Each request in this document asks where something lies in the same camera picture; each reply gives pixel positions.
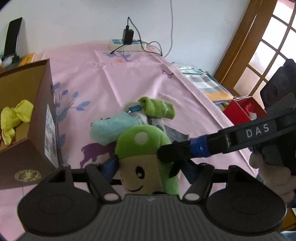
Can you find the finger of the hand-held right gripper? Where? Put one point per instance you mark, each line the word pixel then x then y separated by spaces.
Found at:
pixel 198 147

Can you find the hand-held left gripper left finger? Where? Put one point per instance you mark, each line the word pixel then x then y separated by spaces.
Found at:
pixel 111 165

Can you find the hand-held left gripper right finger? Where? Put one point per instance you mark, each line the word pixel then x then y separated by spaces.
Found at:
pixel 188 172

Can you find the green mushroom plush toy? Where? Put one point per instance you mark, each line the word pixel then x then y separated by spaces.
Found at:
pixel 136 166

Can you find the light blue plush toy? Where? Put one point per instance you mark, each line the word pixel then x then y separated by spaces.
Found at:
pixel 108 132

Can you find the green striped sock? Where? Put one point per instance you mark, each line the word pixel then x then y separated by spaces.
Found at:
pixel 157 107

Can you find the brown cardboard box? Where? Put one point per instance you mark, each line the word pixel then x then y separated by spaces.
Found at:
pixel 25 166

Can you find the yellow-green soft cloth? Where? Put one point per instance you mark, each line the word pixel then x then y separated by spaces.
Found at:
pixel 13 115

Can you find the person's right hand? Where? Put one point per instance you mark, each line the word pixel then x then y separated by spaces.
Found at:
pixel 275 180

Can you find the red box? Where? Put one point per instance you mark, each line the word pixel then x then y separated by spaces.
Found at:
pixel 235 112

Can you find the folded plaid blanket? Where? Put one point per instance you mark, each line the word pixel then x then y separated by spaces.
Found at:
pixel 208 84

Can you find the pink printed bedsheet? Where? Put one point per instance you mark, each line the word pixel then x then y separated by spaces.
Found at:
pixel 104 76

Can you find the wooden glass-pane door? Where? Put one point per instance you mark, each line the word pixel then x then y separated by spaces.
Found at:
pixel 245 34

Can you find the white power strip with charger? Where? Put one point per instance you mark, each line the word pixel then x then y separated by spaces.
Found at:
pixel 138 34

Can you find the black charger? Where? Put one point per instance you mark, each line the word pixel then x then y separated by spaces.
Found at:
pixel 128 36

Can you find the yellow flat box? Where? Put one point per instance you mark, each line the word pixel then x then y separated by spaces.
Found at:
pixel 27 59

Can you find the dark green phone stand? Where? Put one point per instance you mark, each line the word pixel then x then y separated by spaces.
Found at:
pixel 16 58

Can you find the small panda toy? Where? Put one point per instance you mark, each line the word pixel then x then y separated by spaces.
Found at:
pixel 6 61

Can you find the black phone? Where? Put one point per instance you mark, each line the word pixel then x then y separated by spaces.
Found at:
pixel 12 37

